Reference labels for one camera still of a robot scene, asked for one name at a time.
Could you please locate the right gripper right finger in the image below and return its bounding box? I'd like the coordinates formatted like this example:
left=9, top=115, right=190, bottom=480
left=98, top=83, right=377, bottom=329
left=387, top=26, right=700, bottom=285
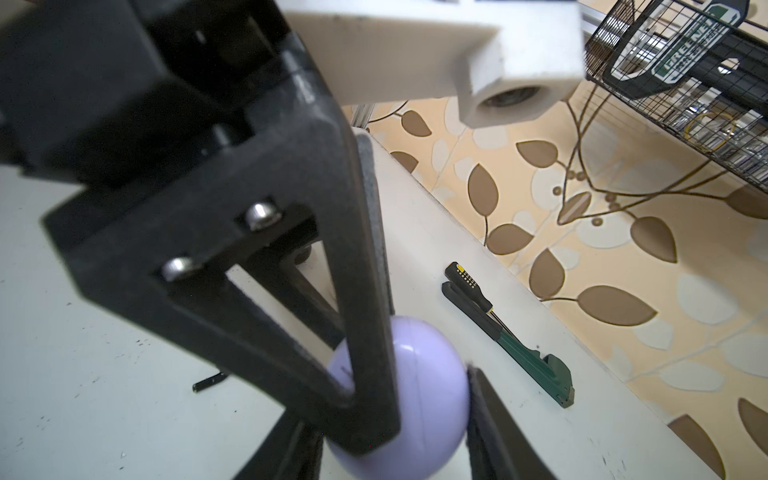
left=467, top=366, right=555, bottom=480

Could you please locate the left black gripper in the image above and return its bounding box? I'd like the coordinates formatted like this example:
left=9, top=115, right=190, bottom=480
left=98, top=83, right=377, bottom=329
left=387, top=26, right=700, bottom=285
left=0, top=0, right=313, bottom=187

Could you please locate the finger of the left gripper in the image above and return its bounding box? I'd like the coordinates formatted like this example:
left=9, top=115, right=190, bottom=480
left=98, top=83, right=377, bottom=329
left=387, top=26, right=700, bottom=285
left=238, top=221, right=345, bottom=348
left=43, top=34, right=401, bottom=454

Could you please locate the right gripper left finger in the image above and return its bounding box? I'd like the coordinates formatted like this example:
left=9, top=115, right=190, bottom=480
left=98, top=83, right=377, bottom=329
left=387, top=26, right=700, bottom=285
left=235, top=410, right=323, bottom=480

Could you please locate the purple round earbud case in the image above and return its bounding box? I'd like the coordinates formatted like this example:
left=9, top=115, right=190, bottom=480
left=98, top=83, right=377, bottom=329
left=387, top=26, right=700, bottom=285
left=327, top=316, right=470, bottom=479

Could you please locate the black yellow screwdriver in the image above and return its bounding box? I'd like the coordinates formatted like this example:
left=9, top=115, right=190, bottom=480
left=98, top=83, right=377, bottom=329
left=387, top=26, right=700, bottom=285
left=445, top=261, right=514, bottom=336

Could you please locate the black tool set in basket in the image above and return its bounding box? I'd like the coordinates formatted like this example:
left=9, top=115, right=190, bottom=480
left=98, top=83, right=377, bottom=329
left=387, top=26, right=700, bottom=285
left=593, top=1, right=767, bottom=116

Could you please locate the green handled tool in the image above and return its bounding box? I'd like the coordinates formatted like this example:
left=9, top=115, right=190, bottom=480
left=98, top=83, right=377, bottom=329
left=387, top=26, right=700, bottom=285
left=441, top=281, right=575, bottom=408

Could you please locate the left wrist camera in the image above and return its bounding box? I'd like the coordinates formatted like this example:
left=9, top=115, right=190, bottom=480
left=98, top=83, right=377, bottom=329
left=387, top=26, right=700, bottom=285
left=278, top=1, right=585, bottom=129

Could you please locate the back wire basket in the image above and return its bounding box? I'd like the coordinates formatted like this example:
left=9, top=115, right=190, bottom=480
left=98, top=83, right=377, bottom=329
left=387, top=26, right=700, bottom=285
left=585, top=1, right=767, bottom=191

